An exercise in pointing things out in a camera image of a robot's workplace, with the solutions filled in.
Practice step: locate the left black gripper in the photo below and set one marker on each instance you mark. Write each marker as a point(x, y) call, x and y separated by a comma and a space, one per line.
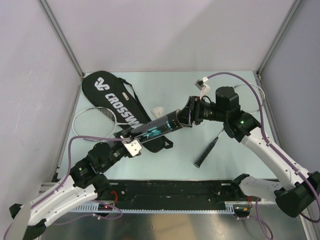
point(122, 134)

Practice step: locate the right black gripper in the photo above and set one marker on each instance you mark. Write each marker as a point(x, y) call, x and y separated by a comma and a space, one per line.
point(193, 105)

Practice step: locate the black shuttlecock tube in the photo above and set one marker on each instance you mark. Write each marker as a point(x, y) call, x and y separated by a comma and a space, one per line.
point(157, 128)

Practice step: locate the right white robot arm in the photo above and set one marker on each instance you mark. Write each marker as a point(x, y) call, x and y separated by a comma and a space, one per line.
point(296, 187)

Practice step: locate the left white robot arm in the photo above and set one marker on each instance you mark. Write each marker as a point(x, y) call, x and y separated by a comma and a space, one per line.
point(83, 182)

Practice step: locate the left white badminton racket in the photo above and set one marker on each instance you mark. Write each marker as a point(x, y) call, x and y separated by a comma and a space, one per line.
point(100, 123)

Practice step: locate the white badminton racket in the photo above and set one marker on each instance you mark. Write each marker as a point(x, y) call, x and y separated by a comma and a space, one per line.
point(100, 123)
point(247, 102)

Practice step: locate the right white badminton racket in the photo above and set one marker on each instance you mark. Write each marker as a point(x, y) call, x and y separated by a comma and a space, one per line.
point(247, 102)

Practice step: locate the white shuttlecock near bag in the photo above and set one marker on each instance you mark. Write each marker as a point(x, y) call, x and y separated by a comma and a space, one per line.
point(158, 111)

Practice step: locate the black racket bag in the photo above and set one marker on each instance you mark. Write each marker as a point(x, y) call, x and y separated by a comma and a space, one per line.
point(103, 89)

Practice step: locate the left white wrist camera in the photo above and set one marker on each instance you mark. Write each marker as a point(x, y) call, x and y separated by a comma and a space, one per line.
point(133, 147)

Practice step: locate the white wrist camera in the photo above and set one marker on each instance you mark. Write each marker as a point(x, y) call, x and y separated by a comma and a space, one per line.
point(133, 147)
point(202, 85)

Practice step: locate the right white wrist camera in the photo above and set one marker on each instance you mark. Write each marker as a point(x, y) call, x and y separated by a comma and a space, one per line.
point(202, 85)

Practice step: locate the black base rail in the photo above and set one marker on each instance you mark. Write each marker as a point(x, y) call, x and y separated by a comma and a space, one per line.
point(172, 195)

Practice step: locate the left aluminium corner post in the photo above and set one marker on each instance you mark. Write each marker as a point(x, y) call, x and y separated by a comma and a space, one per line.
point(56, 27)

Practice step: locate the aluminium corner post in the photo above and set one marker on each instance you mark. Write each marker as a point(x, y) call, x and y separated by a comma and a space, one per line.
point(280, 34)
point(56, 27)

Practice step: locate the right aluminium corner post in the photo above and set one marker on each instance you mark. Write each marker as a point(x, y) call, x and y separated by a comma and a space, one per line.
point(280, 34)

